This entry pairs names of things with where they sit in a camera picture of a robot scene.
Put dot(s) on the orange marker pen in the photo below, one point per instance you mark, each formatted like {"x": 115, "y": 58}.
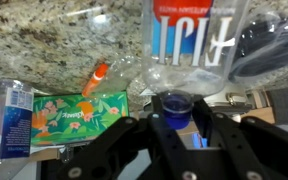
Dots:
{"x": 95, "y": 80}

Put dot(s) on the Fiji water bottle blue cap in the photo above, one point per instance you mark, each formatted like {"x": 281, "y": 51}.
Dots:
{"x": 15, "y": 126}
{"x": 184, "y": 40}

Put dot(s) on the green floral tissue box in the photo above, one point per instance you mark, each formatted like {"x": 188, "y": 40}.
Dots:
{"x": 84, "y": 116}

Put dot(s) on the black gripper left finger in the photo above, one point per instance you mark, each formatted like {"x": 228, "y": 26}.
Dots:
{"x": 100, "y": 147}

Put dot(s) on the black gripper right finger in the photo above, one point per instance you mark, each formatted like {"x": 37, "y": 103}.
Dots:
{"x": 274, "y": 136}

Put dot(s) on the grey cushion wooden chair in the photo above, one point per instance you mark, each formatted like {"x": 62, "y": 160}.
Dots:
{"x": 287, "y": 105}

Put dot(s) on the black item in clear bag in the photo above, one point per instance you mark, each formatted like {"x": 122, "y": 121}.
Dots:
{"x": 270, "y": 43}

